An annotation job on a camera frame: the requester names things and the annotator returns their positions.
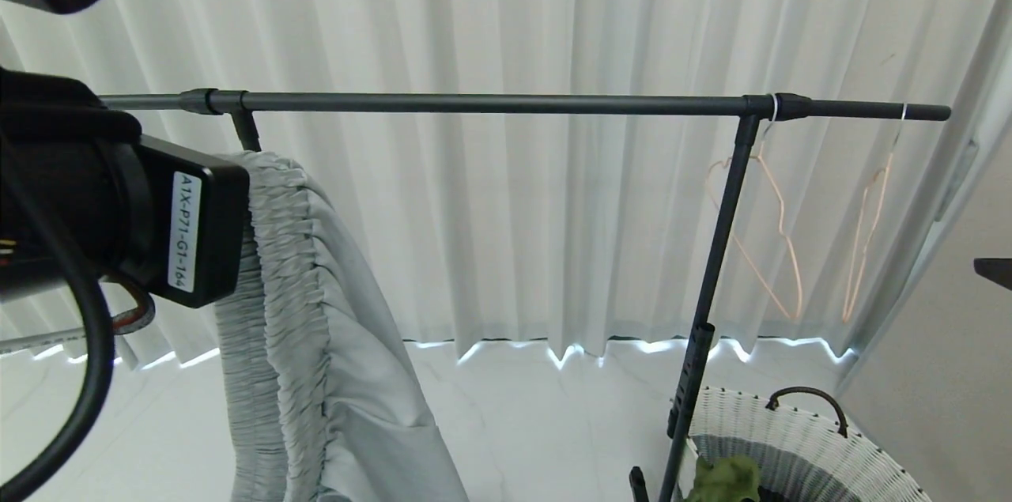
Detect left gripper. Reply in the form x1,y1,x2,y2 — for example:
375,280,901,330
0,67,251,310

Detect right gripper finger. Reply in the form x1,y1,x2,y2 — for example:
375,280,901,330
974,258,1012,291

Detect pink clothes hanger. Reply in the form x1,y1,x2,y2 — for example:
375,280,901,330
705,119,805,321
840,105,908,323

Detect pale grey shorts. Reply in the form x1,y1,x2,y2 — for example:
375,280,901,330
213,150,471,502

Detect white laundry basket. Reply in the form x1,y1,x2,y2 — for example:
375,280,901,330
682,385,934,502

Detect black clothes rack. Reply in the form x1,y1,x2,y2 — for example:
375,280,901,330
99,89,952,502

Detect white curtain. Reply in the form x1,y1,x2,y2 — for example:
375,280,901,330
0,0,1012,368

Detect green garment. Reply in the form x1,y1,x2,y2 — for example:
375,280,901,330
684,455,761,502

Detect black cable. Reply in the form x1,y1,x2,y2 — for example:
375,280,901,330
0,119,117,502

